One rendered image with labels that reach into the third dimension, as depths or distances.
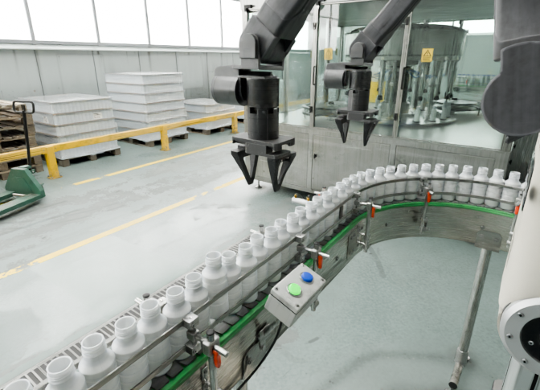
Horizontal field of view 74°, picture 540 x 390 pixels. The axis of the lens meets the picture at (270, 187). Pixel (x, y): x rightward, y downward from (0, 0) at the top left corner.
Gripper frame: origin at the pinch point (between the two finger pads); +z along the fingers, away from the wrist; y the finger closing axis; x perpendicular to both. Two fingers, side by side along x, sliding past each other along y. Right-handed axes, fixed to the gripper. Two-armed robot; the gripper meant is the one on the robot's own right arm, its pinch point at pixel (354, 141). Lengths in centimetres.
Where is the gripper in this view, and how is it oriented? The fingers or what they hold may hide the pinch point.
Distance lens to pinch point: 106.6
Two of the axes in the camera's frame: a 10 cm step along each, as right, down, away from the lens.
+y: -8.2, -2.0, 5.3
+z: -0.1, 9.4, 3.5
